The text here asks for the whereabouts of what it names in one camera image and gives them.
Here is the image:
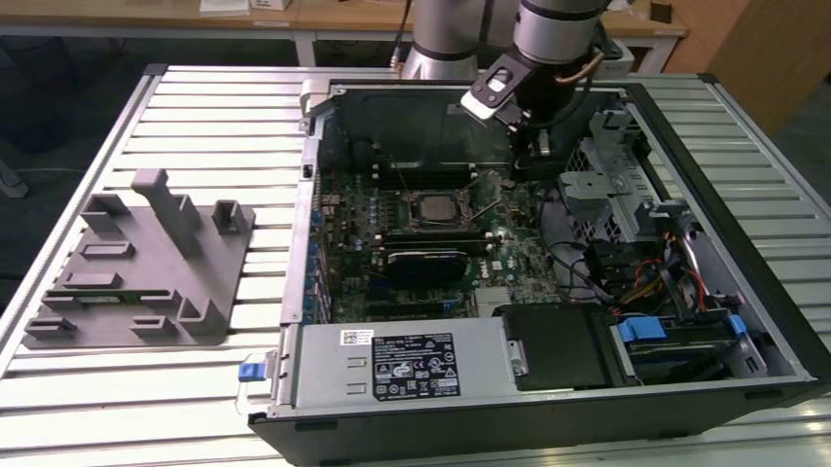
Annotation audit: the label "grey power supply unit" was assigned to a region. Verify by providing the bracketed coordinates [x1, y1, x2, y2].
[267, 323, 524, 420]

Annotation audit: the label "grey metal stand foot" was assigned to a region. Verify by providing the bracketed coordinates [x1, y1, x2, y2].
[0, 159, 31, 198]

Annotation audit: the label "CPU socket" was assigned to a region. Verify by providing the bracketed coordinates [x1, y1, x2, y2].
[402, 189, 480, 233]

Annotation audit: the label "green motherboard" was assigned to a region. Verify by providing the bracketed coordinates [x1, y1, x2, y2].
[316, 164, 610, 326]

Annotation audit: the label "wooden cabinet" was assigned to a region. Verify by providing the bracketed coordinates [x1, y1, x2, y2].
[706, 0, 831, 140]

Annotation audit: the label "orange data cable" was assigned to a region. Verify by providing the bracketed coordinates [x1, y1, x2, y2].
[687, 267, 710, 313]

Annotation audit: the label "green RAM stick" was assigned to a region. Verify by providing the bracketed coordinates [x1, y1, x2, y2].
[46, 289, 171, 300]

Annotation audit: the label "grey parts rack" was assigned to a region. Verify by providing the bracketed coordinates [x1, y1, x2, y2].
[24, 167, 259, 349]

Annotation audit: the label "silver CPU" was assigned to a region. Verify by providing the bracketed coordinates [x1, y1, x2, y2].
[415, 193, 463, 222]

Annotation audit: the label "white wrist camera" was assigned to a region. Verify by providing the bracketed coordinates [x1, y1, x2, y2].
[459, 53, 531, 133]

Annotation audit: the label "silver chipset heat sink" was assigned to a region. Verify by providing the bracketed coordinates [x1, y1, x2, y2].
[472, 286, 515, 313]

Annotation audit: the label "metal socket cover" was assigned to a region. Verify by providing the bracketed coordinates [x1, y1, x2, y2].
[464, 168, 508, 219]

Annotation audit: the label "silver metal handle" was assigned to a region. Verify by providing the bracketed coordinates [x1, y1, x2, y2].
[231, 349, 288, 418]

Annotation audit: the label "black PC case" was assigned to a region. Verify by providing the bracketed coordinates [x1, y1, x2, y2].
[248, 77, 831, 467]

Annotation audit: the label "silver case latch bracket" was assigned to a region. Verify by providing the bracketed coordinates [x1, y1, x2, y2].
[298, 77, 334, 133]

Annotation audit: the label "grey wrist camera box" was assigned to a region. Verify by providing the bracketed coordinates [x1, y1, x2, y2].
[594, 41, 636, 75]

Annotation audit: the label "blue disk carrier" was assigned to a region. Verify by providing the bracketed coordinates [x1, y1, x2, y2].
[612, 313, 748, 386]

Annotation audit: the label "grey metal drive cage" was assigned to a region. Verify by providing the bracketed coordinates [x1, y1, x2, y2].
[555, 109, 660, 244]

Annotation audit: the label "yellow power wires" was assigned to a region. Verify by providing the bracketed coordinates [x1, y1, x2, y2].
[619, 271, 670, 305]

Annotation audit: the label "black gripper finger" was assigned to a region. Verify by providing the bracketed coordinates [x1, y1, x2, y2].
[510, 124, 563, 182]

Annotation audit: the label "black graphics card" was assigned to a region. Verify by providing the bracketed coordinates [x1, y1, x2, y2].
[384, 249, 470, 289]

